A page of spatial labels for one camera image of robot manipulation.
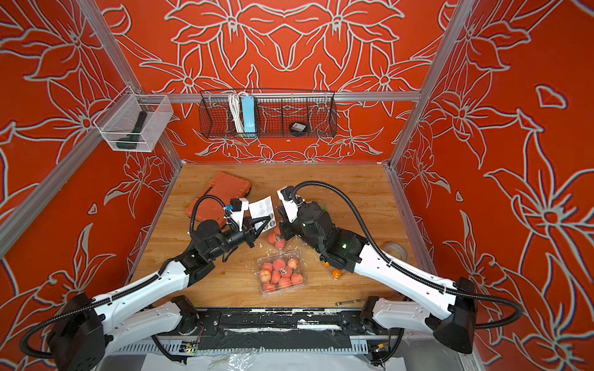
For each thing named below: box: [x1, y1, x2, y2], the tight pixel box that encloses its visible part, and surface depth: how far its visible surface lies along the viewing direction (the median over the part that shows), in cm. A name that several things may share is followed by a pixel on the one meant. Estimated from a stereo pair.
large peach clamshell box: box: [256, 251, 307, 297], surface depth 80 cm
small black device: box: [289, 122, 308, 133], surface depth 97 cm
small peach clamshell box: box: [267, 226, 287, 252], surface depth 90 cm
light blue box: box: [241, 95, 257, 137], surface depth 92 cm
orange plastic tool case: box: [185, 171, 252, 226], surface depth 106 cm
